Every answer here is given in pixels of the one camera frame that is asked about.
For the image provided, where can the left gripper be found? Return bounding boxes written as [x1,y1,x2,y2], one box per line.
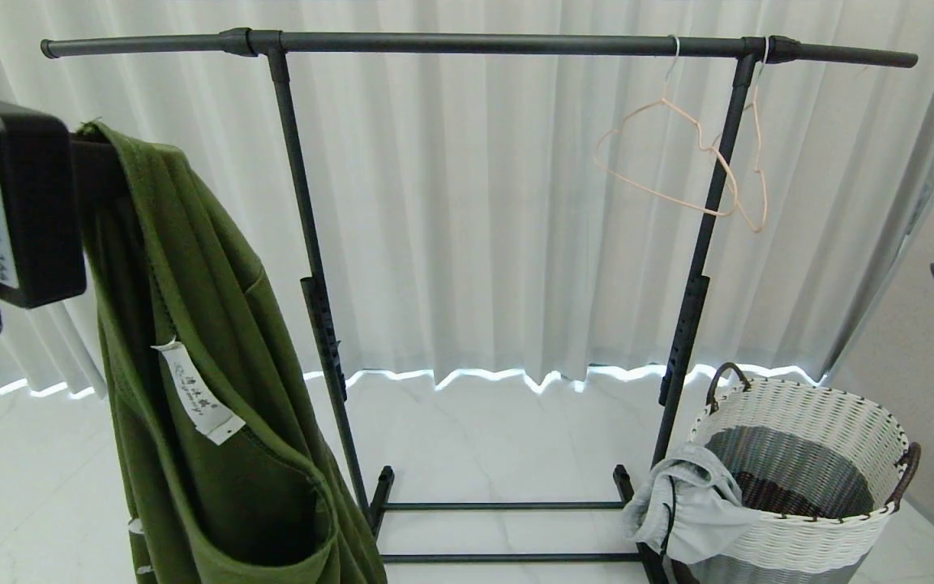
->
[0,88,88,311]

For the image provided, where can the green long-sleeved shirt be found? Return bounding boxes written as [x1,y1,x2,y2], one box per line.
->
[74,120,391,584]

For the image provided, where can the pink clothes hanger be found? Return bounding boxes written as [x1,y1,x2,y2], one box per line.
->
[710,41,769,234]
[593,36,739,218]

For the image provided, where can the pale grey shorts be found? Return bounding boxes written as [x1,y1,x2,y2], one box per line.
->
[621,442,760,565]

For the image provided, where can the black clothes rack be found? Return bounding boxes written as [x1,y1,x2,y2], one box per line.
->
[40,28,919,584]

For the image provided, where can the white laundry basket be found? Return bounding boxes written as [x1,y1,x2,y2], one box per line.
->
[666,363,922,584]

